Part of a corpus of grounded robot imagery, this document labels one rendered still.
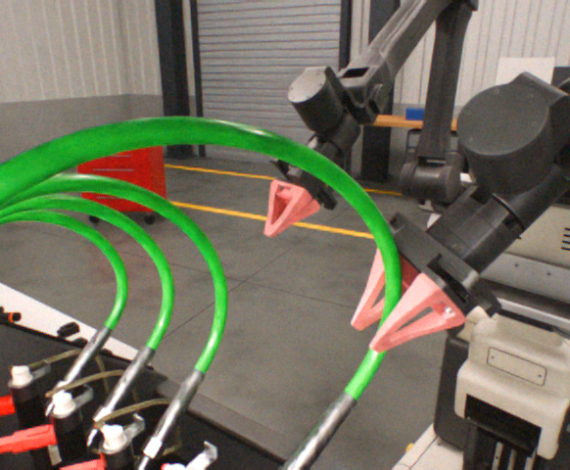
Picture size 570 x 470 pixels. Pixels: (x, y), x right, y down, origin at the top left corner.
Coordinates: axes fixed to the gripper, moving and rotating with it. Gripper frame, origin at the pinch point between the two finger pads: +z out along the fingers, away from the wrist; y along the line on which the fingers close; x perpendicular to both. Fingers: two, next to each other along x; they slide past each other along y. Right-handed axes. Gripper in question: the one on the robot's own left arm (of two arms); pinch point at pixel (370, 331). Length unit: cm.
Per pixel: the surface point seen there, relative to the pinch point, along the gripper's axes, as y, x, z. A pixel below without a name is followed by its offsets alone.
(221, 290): -14.9, -3.0, 9.2
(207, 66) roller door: -729, 233, -42
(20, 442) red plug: -11.7, -10.6, 32.4
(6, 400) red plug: -18.5, -11.1, 34.3
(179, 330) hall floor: -182, 131, 104
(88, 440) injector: -11.7, -4.4, 30.2
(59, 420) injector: -11.1, -9.4, 28.1
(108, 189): -11.4, -21.0, 5.7
